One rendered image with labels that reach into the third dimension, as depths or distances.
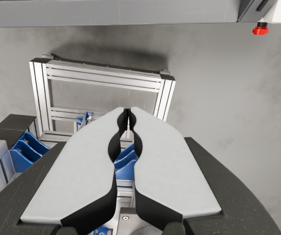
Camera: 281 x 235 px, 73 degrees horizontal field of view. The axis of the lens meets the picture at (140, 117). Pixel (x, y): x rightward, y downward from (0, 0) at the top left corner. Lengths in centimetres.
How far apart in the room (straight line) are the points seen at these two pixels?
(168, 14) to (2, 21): 28
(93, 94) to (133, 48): 41
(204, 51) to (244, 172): 135
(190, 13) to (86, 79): 89
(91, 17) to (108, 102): 91
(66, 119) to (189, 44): 95
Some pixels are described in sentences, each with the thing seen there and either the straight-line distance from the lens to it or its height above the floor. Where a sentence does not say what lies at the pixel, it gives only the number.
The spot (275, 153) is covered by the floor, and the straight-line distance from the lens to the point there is 223.
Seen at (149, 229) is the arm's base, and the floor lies 105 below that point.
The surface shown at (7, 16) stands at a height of 95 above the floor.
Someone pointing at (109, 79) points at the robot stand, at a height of 23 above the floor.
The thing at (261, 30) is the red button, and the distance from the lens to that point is 59.
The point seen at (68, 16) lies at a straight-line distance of 38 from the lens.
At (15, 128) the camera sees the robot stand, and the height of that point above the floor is 81.
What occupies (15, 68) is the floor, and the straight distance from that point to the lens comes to 159.
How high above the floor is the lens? 131
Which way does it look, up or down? 59 degrees down
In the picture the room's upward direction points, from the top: 176 degrees clockwise
